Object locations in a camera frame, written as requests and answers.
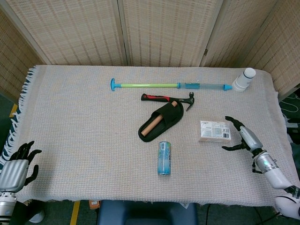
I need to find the blue padded chair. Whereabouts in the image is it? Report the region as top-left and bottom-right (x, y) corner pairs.
(97, 200), (199, 225)

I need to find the black slipper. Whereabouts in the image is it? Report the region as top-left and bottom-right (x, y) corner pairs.
(138, 101), (185, 143)

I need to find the white soap box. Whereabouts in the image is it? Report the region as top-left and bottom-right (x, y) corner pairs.
(198, 120), (232, 143)

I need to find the wooden dowel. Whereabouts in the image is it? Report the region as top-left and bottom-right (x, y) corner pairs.
(141, 101), (178, 136)

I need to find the light blue beverage can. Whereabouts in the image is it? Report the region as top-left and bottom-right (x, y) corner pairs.
(157, 141), (173, 176)

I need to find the woven folding screen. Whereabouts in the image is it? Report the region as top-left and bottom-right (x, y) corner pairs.
(0, 0), (300, 101)

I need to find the black red claw hammer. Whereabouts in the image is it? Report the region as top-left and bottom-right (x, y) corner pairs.
(141, 92), (195, 112)

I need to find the white cable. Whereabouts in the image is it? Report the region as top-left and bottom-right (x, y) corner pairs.
(280, 92), (300, 128)

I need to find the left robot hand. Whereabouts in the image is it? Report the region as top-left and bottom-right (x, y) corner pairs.
(0, 140), (42, 193)

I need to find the blue green water pump toy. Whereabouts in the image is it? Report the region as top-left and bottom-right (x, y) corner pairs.
(110, 78), (233, 92)

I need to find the beige woven tablecloth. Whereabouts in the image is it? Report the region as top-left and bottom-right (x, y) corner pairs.
(2, 65), (300, 208)

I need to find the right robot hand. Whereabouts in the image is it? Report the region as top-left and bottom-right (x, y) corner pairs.
(221, 115), (263, 155)

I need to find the white round base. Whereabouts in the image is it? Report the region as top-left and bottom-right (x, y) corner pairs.
(29, 210), (45, 223)

